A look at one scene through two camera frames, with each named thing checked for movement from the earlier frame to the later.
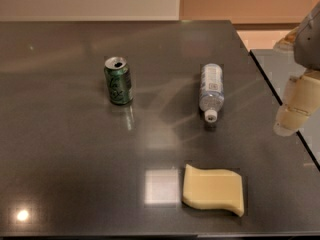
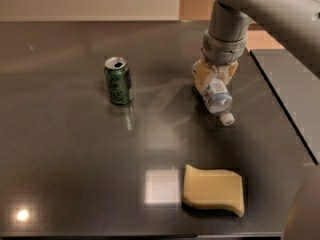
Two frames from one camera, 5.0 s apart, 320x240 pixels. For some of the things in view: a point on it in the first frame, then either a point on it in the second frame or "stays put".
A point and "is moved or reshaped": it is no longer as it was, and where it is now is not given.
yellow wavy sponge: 212,187 stays put
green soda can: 118,73 stays put
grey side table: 279,66 stays put
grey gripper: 308,47 → 222,50
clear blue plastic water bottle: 212,95 is moved or reshaped
